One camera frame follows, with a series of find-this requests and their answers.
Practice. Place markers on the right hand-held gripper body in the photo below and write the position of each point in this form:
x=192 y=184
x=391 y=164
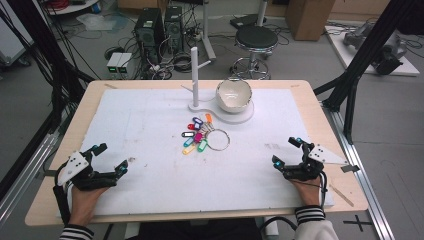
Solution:
x=311 y=163

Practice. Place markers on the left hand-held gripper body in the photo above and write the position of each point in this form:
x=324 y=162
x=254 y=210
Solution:
x=78 y=168

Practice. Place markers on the person's right hand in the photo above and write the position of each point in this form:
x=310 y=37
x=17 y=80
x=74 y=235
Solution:
x=310 y=193

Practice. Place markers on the person's left hand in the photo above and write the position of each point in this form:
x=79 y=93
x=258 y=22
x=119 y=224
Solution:
x=83 y=205

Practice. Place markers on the white foam board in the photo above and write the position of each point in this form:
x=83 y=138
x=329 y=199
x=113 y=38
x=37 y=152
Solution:
x=150 y=160

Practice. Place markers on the grey tape piece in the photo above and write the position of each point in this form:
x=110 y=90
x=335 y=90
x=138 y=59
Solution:
x=350 y=168

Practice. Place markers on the thin wooden stick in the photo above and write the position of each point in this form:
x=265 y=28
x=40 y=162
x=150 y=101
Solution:
x=341 y=195
x=111 y=86

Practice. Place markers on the white bowl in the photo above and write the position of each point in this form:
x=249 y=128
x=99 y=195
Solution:
x=233 y=96

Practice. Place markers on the small white box green display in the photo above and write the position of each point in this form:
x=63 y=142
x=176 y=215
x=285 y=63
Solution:
x=125 y=63
x=113 y=63

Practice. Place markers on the white floor board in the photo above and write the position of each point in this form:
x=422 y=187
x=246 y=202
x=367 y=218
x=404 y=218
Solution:
x=353 y=60

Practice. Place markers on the person's dark clothed lap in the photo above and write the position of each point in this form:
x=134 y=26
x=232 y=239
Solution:
x=200 y=230

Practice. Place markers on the black round stool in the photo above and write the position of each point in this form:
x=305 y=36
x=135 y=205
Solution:
x=256 y=38

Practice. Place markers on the white hook stand with base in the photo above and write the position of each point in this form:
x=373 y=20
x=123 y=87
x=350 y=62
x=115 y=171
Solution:
x=194 y=76

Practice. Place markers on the black device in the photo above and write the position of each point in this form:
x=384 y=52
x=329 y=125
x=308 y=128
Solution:
x=386 y=61

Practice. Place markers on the grey device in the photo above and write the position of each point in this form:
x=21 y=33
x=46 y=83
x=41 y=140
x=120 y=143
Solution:
x=360 y=35

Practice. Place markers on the brown cardboard box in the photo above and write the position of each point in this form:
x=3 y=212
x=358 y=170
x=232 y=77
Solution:
x=310 y=18

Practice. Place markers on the large black computer tower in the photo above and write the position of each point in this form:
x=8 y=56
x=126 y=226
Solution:
x=149 y=33

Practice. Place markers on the clear plastic bag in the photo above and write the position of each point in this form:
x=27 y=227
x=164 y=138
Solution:
x=100 y=22

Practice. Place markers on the white panel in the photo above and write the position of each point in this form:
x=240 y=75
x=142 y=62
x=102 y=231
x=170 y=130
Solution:
x=11 y=40

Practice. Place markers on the slim black computer tower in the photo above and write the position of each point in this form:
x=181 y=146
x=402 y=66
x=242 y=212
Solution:
x=174 y=28

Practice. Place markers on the white desk leg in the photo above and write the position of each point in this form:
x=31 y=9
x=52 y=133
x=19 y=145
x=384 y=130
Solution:
x=206 y=30

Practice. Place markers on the aluminium rail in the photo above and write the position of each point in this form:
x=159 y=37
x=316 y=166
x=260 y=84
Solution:
x=363 y=173
x=23 y=176

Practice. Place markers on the black metal frame strut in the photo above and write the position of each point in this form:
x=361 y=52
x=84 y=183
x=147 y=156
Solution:
x=366 y=53
x=40 y=43

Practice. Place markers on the white post with black base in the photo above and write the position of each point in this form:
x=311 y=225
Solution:
x=248 y=20

